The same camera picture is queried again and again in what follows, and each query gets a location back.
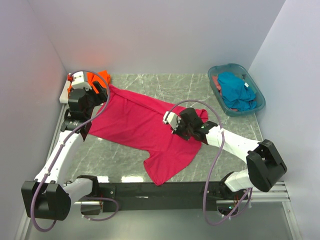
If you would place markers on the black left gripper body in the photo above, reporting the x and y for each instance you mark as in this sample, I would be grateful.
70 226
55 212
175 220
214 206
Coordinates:
94 99

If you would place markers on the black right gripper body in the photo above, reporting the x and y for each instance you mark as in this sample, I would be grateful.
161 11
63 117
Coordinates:
184 131

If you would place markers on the pink t shirt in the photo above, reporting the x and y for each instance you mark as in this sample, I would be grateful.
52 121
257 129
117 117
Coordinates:
136 120

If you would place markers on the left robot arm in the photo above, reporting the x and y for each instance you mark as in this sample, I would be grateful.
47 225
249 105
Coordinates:
46 197

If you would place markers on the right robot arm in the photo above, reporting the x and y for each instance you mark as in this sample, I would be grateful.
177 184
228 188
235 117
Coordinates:
265 166

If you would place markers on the white foam pad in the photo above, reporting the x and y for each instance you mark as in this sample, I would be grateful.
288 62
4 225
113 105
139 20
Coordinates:
64 96

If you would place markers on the orange folded t shirt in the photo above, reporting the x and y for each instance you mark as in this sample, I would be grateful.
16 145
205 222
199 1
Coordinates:
93 77

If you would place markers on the salmon t shirt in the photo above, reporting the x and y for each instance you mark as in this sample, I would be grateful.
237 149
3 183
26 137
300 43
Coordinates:
217 85

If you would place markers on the blue t shirt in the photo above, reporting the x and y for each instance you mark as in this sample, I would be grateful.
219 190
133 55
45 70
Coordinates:
235 94

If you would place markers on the teal plastic basket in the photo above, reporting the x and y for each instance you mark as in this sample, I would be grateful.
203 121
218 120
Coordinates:
242 73

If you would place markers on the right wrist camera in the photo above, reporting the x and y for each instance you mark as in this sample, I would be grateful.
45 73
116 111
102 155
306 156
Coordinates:
172 119

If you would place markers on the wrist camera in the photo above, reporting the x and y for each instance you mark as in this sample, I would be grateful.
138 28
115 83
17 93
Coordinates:
172 119
78 80

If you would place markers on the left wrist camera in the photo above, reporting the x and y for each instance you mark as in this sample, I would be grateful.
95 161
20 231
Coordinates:
78 80

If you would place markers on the aluminium frame rail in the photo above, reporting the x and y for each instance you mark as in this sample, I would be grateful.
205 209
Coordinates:
278 193

